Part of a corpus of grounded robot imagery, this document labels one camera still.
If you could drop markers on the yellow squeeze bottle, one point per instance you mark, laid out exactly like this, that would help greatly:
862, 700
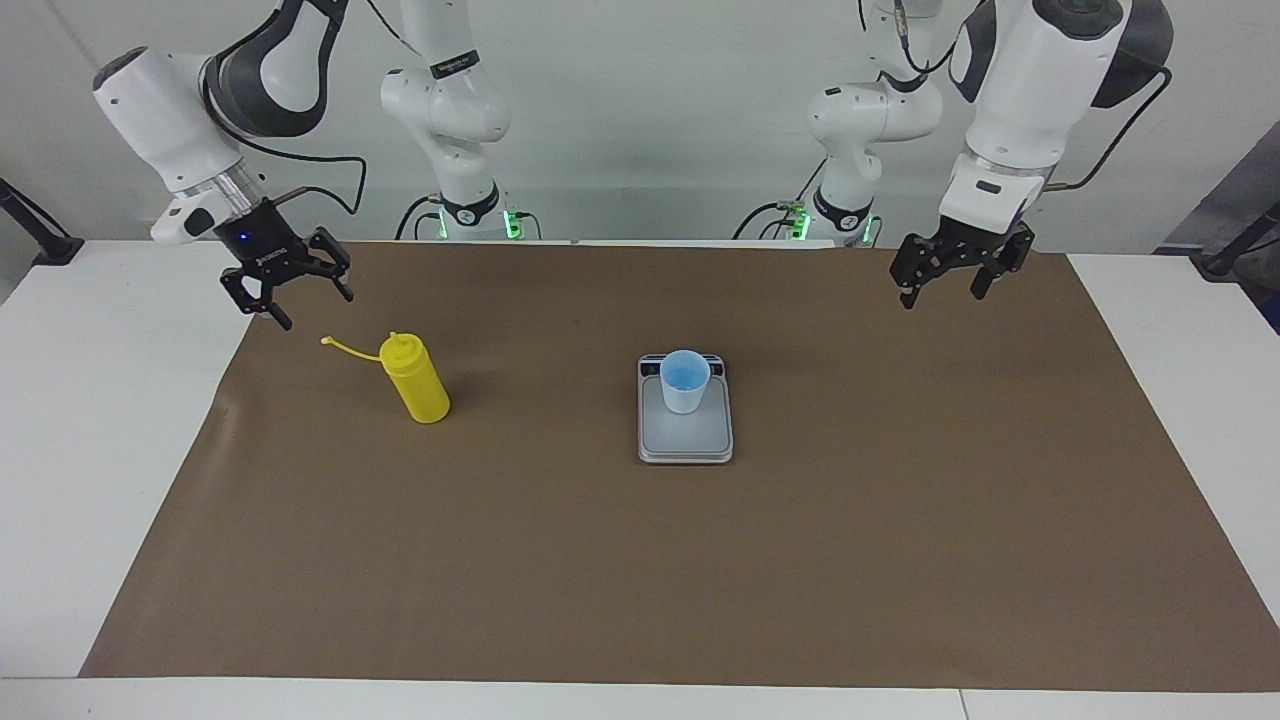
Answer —
420, 385

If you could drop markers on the light blue plastic cup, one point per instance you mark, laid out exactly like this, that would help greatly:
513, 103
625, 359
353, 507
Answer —
685, 390

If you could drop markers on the brown paper table mat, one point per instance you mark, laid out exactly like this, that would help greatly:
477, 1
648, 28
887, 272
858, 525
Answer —
640, 560

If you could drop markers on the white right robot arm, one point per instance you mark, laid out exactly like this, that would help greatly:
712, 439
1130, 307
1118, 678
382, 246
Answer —
160, 110

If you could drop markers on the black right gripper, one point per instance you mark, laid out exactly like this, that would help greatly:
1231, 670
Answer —
262, 250

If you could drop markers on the silver digital kitchen scale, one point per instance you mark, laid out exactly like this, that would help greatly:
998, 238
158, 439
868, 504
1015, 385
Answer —
690, 438

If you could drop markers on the black clamp stand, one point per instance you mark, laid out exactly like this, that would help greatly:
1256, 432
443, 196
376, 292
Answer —
55, 250
1215, 262

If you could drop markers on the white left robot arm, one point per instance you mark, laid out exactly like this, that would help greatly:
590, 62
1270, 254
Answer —
1020, 90

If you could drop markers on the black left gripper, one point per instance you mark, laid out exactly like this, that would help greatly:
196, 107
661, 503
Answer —
975, 245

